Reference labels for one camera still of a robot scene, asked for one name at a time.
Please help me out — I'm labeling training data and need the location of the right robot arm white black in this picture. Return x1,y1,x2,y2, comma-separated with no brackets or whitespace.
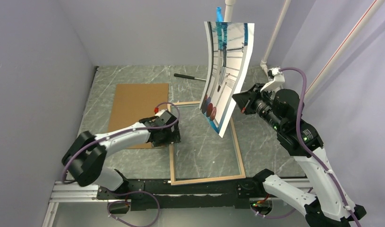
232,84,367,227

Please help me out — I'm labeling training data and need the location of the blue pipe fitting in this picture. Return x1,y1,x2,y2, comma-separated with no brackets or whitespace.
216,7,223,22

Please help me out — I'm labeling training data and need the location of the black handled hammer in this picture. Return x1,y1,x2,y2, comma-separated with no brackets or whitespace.
173,73,206,81

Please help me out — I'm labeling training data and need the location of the brown cardboard backing board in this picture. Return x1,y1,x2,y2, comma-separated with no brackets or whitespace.
108,83,169,132

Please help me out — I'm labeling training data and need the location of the blue wooden picture frame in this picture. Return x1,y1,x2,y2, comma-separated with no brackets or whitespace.
167,101,247,186

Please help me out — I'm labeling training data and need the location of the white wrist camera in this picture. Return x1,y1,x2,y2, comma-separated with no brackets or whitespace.
154,108,174,121
261,67,285,92

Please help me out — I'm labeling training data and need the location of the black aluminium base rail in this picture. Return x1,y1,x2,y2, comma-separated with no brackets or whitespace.
48,177,325,211

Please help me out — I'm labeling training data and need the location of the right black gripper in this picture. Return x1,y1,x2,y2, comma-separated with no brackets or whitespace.
232,82,285,132

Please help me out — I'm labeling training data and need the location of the white PVC pipe stand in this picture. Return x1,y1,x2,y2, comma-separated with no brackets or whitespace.
222,0,385,104

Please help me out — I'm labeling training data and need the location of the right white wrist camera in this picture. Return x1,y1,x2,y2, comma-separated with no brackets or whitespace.
261,67,285,92

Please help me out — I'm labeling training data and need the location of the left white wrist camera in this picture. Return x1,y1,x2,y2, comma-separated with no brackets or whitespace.
154,108,174,121

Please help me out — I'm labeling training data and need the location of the printed photo with white border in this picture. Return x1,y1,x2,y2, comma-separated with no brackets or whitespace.
199,21,255,137

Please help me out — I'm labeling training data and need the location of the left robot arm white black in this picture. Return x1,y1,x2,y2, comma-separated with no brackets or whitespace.
61,110,180,199

